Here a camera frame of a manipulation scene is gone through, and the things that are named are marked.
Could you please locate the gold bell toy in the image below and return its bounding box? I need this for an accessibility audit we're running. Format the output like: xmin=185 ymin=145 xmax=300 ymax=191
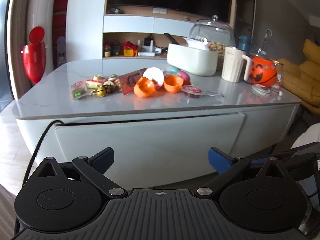
xmin=91 ymin=86 xmax=106 ymax=98

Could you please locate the hawthorn lollipop snack packet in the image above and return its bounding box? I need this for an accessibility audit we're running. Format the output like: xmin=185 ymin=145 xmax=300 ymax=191
xmin=70 ymin=80 xmax=88 ymax=100

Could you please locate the red snack card packet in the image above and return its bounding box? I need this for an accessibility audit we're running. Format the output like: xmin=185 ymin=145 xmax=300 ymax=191
xmin=119 ymin=68 xmax=146 ymax=95

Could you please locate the pink toy ball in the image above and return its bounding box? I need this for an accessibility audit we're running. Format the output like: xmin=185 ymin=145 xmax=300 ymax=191
xmin=177 ymin=70 xmax=191 ymax=86

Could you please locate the orange plastic shell half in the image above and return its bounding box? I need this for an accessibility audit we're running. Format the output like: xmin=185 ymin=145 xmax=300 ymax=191
xmin=163 ymin=75 xmax=184 ymax=93

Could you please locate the teal toy ball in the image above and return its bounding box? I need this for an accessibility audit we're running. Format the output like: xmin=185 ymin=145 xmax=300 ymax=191
xmin=166 ymin=66 xmax=180 ymax=73

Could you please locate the red jelly cup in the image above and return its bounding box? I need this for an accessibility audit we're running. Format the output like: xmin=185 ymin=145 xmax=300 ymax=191
xmin=181 ymin=85 xmax=224 ymax=99

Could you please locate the white round lid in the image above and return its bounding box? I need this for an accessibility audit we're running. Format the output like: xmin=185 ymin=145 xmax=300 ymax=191
xmin=252 ymin=84 xmax=271 ymax=96

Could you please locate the yellow sofa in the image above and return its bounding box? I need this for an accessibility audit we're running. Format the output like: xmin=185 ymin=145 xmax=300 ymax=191
xmin=279 ymin=39 xmax=320 ymax=116

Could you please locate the orange pumpkin bucket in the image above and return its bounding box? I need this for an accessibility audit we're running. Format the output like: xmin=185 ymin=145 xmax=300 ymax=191
xmin=246 ymin=56 xmax=277 ymax=87

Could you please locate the cream ribbed pitcher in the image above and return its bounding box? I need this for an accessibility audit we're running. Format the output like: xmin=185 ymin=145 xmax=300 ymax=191
xmin=221 ymin=47 xmax=252 ymax=83

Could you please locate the white tissue box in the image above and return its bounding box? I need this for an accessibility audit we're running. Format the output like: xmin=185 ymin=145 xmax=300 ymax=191
xmin=167 ymin=38 xmax=219 ymax=76

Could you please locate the small spice jar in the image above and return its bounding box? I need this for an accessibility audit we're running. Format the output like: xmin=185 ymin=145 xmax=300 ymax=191
xmin=104 ymin=44 xmax=111 ymax=57

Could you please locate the teal thermos bottle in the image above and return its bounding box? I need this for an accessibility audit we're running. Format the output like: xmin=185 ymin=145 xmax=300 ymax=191
xmin=238 ymin=35 xmax=252 ymax=53

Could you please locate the glass jar with peanuts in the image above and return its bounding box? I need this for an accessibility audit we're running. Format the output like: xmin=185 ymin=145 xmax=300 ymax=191
xmin=189 ymin=15 xmax=235 ymax=64

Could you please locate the black cable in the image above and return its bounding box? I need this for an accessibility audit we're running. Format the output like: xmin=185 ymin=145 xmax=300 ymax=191
xmin=13 ymin=119 xmax=65 ymax=234

